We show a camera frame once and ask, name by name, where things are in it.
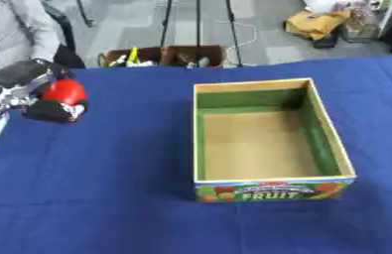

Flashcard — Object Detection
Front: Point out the person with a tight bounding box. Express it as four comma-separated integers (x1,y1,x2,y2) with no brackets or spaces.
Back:
0,0,86,72

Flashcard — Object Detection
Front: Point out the tan box with green inside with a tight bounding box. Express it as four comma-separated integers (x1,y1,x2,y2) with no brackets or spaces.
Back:
190,77,359,203

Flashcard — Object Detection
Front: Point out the black tripod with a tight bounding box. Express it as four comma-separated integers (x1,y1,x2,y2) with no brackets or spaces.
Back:
157,0,246,68

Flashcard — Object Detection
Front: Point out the yellow bag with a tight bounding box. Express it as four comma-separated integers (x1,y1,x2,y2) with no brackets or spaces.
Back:
284,9,352,50

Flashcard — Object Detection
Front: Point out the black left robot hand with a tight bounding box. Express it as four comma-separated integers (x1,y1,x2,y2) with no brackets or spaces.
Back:
0,59,90,125

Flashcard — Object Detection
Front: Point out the brown cardboard box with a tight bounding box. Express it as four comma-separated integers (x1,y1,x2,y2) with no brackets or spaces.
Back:
96,45,229,69

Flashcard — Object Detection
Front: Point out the red toy apple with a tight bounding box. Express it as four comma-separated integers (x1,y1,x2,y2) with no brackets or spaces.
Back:
41,78,90,107

